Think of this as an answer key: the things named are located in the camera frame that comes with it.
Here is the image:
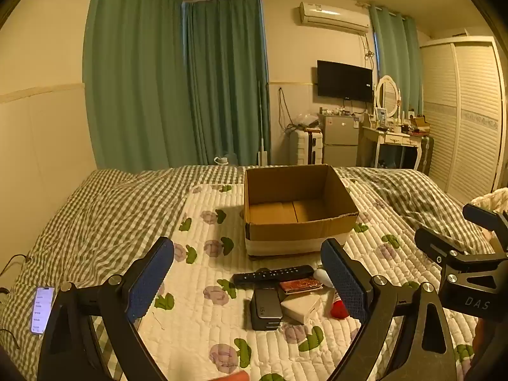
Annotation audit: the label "white ruffled cloth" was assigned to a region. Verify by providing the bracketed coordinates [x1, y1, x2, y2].
[472, 188, 508, 239]

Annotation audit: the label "clear plastic bag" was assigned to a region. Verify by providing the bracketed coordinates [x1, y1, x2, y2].
[290, 112, 318, 130]

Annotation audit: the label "red patterned box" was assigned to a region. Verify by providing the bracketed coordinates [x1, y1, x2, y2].
[278, 278, 324, 295]

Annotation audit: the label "black remote control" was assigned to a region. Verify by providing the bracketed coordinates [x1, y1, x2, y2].
[232, 264, 315, 285]

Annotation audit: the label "smartphone with lit screen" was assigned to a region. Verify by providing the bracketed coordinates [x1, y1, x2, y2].
[31, 286, 55, 335]

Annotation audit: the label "wide green curtain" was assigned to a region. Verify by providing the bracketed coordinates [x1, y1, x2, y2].
[83, 0, 190, 171]

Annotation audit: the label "oval white vanity mirror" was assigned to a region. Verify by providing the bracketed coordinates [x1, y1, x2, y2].
[375, 75, 402, 119]

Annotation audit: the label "grey mini fridge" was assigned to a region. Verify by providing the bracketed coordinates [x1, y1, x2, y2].
[321, 113, 364, 166]

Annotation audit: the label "green curtain beside wardrobe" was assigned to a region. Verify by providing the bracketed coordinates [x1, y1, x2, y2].
[369, 5, 424, 117]

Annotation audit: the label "white louvred wardrobe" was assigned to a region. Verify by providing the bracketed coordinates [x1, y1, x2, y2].
[420, 37, 507, 205]

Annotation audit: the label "white dressing table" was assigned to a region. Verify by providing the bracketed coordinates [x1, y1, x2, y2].
[359, 124, 427, 173]

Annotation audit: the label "brown cardboard box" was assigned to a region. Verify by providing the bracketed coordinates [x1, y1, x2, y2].
[243, 164, 360, 260]

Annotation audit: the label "green checked blanket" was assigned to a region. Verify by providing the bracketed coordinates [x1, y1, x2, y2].
[0, 165, 497, 381]

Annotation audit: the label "white air conditioner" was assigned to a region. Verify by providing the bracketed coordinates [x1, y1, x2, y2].
[298, 1, 371, 35]

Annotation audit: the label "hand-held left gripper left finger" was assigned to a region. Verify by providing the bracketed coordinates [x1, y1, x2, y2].
[37, 236, 175, 381]

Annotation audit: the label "hanging wall cables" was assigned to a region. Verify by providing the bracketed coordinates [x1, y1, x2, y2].
[278, 86, 296, 131]

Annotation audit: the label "black power bank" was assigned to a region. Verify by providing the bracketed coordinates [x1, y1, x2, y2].
[250, 288, 284, 331]

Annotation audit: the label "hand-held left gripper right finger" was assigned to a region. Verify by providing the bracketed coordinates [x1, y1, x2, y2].
[319, 238, 457, 381]

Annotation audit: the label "white suitcase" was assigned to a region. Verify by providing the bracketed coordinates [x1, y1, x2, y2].
[290, 129, 323, 165]

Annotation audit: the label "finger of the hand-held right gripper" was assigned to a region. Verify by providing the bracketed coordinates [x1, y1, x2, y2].
[462, 204, 508, 234]
[415, 227, 498, 266]

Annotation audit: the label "white mop pole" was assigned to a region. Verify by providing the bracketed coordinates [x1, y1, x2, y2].
[257, 81, 269, 166]

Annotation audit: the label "black wall television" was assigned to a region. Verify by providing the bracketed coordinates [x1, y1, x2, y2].
[316, 60, 374, 103]

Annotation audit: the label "white rectangular box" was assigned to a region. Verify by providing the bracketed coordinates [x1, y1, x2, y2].
[280, 293, 321, 322]

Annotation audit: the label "narrow green curtain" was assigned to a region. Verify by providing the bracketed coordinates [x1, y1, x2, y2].
[184, 0, 271, 166]

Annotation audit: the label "dark green suitcase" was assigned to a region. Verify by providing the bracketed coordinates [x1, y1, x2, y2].
[417, 135, 436, 175]

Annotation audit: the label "black cable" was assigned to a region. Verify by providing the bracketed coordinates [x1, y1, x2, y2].
[0, 254, 31, 350]

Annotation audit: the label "white tube with red cap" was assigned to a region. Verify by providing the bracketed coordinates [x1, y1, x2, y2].
[313, 268, 350, 319]

